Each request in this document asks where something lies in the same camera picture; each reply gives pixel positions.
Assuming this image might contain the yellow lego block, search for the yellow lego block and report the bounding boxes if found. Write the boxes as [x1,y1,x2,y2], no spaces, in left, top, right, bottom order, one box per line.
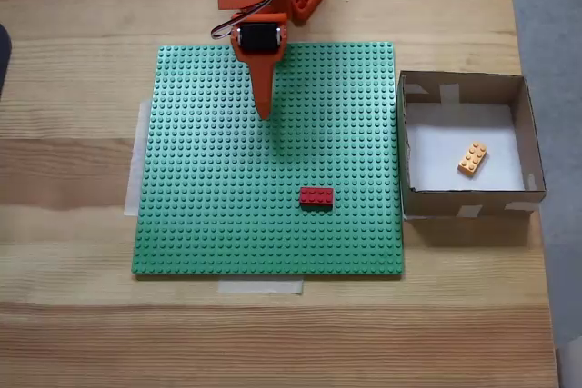
[457,140,490,178]

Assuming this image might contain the green lego baseplate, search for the green lego baseplate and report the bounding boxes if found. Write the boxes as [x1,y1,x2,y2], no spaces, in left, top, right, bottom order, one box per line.
[131,41,406,280]

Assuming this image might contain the red lego block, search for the red lego block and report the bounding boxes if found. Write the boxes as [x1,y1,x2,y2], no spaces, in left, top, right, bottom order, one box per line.
[298,186,336,211]

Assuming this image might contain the open cardboard box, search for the open cardboard box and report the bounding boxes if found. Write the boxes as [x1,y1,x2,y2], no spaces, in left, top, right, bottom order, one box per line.
[396,69,547,222]

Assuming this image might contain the long translucent tape strip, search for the long translucent tape strip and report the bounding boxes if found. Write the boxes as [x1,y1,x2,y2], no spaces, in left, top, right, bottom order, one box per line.
[123,97,156,218]

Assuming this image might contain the short translucent tape strip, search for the short translucent tape strip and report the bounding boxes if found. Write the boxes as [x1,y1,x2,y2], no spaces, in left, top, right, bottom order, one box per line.
[216,277,305,296]

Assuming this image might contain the black rounded object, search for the black rounded object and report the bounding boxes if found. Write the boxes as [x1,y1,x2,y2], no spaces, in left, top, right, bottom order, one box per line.
[0,23,13,103]

